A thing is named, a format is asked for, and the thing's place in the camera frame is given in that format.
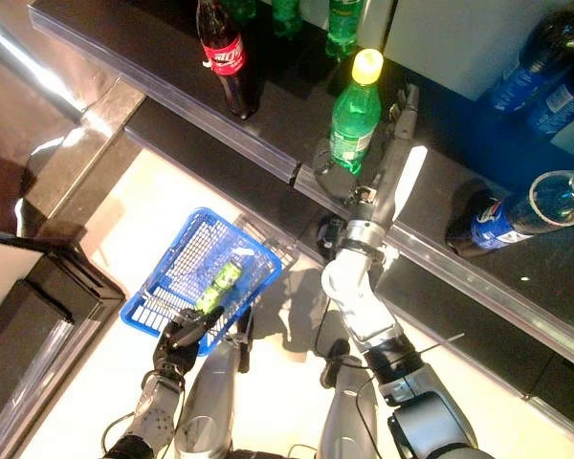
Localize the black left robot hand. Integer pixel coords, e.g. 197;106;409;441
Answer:
151;305;227;383

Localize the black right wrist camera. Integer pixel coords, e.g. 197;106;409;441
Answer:
315;214;348;257

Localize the green Sprite bottle yellow cap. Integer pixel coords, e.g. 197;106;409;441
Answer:
219;0;259;26
328;47;385;177
325;0;365;59
270;0;303;40

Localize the black low display stand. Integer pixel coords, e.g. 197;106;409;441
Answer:
0;229;128;459

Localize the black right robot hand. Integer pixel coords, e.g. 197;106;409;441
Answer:
313;84;431;225

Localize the Coca-Cola bottle red label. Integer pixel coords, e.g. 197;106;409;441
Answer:
195;0;265;120

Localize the blue plastic shopping basket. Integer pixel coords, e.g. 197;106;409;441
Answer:
119;206;301;358

